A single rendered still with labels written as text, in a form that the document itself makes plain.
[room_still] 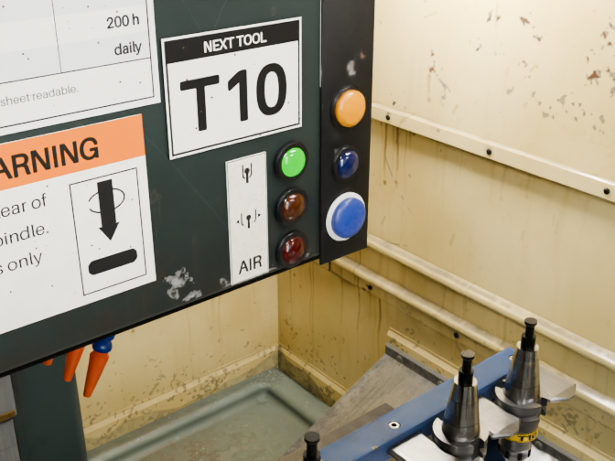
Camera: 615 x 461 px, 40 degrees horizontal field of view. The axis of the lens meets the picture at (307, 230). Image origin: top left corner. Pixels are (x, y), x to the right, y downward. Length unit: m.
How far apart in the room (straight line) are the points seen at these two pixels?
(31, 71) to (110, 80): 0.04
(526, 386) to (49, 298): 0.68
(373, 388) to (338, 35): 1.26
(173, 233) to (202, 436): 1.52
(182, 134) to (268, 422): 1.59
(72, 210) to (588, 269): 1.03
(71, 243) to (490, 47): 1.02
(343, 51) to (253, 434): 1.53
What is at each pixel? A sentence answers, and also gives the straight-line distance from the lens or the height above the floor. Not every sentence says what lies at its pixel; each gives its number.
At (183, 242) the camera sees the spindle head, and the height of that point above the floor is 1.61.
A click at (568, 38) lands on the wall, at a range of 1.32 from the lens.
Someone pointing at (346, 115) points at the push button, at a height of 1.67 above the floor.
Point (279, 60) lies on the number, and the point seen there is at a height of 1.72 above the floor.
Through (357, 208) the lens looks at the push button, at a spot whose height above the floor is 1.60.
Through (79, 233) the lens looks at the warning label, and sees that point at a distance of 0.49.
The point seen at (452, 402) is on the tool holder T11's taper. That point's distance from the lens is 0.97.
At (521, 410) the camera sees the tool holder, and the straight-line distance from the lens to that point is 1.05.
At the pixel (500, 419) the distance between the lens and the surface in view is 1.05.
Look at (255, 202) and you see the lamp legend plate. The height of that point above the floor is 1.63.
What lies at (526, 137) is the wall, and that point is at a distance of 1.39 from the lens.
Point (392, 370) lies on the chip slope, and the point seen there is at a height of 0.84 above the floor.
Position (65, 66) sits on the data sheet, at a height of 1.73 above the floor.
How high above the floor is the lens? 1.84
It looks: 25 degrees down
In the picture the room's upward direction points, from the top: straight up
